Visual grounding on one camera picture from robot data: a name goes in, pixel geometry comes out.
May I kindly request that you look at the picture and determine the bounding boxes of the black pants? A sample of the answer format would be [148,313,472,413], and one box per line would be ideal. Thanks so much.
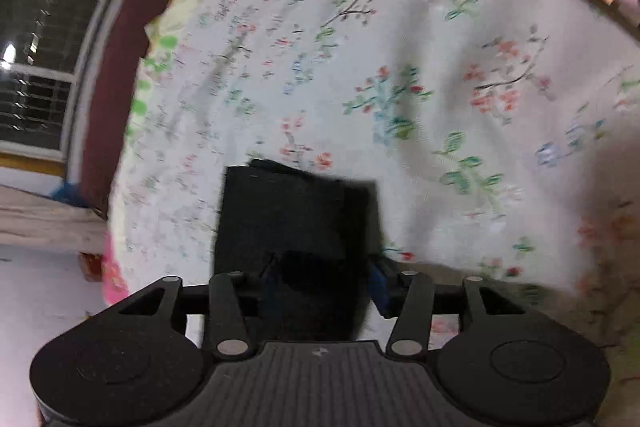
[213,160,381,343]

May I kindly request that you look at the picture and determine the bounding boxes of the window with white frame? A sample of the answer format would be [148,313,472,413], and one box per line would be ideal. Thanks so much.
[1,0,111,162]

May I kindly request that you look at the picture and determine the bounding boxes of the dark red bed headboard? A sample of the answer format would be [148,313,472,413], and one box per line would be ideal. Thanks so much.
[79,0,168,215]

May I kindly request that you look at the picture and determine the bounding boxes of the floral white bed sheet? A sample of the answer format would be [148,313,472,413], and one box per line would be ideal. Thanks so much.
[101,0,640,427]

